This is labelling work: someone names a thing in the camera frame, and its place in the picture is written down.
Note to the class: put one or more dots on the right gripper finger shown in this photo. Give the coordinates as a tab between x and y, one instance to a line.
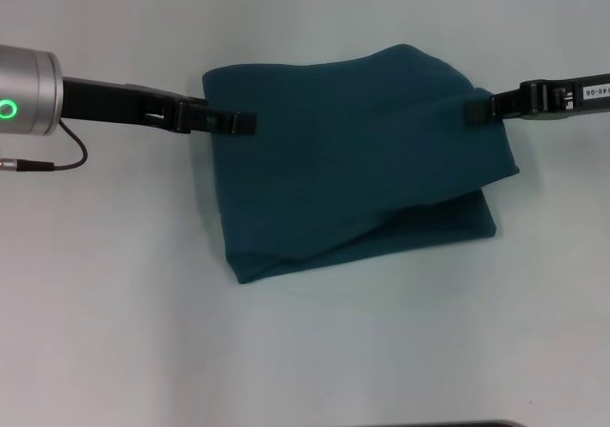
495	107

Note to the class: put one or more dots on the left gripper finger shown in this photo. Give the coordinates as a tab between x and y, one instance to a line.
214	119

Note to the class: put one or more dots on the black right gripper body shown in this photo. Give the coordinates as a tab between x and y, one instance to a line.
572	98

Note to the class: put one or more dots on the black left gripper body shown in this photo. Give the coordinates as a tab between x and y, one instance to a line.
119	105

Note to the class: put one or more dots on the teal blue printed t-shirt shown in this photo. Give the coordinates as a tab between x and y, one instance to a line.
357	169

